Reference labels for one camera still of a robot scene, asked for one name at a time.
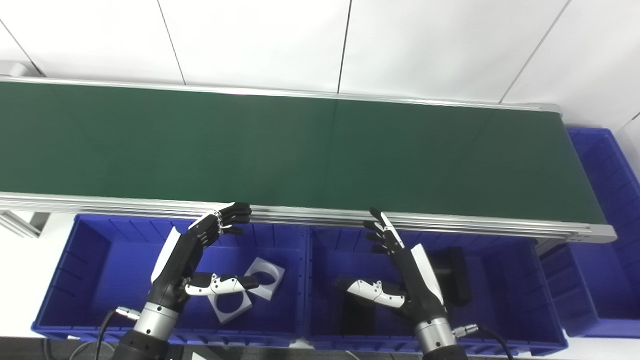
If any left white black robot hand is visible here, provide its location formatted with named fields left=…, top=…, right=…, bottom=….
left=148, top=202, right=261, bottom=313

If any green conveyor belt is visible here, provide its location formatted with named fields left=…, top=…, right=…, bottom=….
left=0, top=80, right=607, bottom=226
left=0, top=75, right=618, bottom=244

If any grey conveyor end housing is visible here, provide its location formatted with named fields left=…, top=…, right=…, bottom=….
left=0, top=61, right=43, bottom=78

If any blue plastic bin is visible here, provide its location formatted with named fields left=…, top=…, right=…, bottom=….
left=305, top=226, right=569, bottom=357
left=31, top=214, right=308, bottom=348
left=540, top=127, right=640, bottom=338

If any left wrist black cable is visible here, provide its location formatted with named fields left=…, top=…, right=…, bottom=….
left=95, top=307, right=142, bottom=360

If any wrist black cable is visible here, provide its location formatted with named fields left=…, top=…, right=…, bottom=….
left=452, top=323, right=516, bottom=360
left=95, top=307, right=142, bottom=360

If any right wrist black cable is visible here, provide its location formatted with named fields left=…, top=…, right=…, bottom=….
left=452, top=323, right=516, bottom=360

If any white square plate with hole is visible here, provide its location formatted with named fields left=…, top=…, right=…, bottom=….
left=245, top=257, right=286, bottom=301
left=207, top=287, right=253, bottom=325

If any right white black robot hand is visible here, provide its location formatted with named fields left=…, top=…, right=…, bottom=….
left=336, top=207, right=448, bottom=325

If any aluminium conveyor support leg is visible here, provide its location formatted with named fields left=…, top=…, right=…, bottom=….
left=0, top=210, right=51, bottom=239

